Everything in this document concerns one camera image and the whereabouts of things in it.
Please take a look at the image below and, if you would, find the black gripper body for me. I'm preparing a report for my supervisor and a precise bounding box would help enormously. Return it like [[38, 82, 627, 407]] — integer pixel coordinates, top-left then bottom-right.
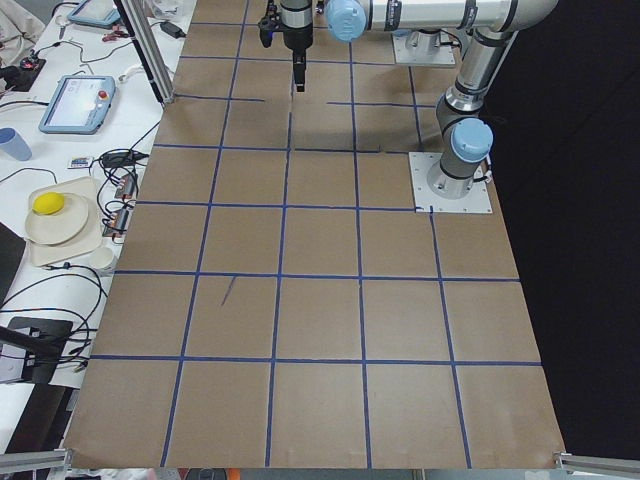
[[283, 23, 313, 52]]

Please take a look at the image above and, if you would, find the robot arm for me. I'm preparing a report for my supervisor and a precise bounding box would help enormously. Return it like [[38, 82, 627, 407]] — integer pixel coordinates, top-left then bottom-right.
[[280, 0, 313, 92], [325, 0, 557, 200]]

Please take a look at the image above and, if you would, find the black power adapter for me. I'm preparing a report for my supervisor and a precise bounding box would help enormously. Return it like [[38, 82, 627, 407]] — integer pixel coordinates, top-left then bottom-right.
[[160, 21, 186, 39]]

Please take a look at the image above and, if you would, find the teach pendant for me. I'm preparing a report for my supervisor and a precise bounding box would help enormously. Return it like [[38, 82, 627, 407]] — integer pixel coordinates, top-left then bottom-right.
[[39, 75, 116, 135], [67, 0, 120, 29]]

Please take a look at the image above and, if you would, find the beige tray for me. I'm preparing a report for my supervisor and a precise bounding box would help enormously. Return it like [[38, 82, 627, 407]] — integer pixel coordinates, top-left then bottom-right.
[[25, 177, 102, 267]]

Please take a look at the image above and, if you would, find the white paper cup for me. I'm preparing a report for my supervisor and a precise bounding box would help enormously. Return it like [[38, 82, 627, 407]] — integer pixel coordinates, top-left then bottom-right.
[[89, 247, 118, 276]]

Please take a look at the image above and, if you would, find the yellow lemon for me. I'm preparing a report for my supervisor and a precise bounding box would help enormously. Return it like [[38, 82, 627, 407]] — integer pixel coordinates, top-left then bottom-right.
[[32, 192, 65, 215]]

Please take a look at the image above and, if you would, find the blue cup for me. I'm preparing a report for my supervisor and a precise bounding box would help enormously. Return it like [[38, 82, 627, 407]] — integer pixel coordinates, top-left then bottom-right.
[[0, 127, 32, 161]]

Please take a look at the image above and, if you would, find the beige plate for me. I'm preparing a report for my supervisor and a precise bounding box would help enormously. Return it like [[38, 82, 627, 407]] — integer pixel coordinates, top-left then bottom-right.
[[25, 193, 89, 245]]

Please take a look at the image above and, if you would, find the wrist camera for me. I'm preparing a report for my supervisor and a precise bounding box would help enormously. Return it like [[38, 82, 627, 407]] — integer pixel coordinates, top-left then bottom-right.
[[258, 0, 278, 48]]

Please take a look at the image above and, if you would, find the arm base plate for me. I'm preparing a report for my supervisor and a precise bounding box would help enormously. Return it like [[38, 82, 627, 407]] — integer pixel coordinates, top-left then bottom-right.
[[409, 152, 492, 214], [392, 30, 456, 68]]

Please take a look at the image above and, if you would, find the aluminium frame post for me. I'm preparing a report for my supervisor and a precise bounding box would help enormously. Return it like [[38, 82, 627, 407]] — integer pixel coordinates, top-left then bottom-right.
[[114, 0, 174, 105]]

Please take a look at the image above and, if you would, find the black camera stand base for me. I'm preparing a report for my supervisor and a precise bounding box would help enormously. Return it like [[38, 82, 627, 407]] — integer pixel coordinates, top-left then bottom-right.
[[1, 316, 73, 384]]

